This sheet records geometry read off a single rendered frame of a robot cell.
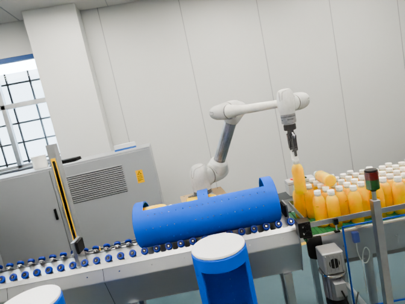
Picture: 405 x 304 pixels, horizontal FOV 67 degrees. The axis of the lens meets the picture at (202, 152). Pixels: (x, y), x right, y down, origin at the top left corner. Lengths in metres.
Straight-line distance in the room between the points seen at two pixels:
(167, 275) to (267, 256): 0.62
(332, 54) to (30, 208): 4.72
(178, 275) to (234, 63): 3.55
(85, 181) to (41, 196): 0.49
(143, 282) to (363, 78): 4.73
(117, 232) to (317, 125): 3.46
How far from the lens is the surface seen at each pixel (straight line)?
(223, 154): 2.57
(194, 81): 4.74
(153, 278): 2.05
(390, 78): 6.04
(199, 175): 2.52
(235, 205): 1.84
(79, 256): 2.20
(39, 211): 3.77
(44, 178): 3.67
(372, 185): 1.76
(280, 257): 2.03
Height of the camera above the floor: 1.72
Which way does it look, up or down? 8 degrees down
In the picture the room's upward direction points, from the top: 12 degrees counter-clockwise
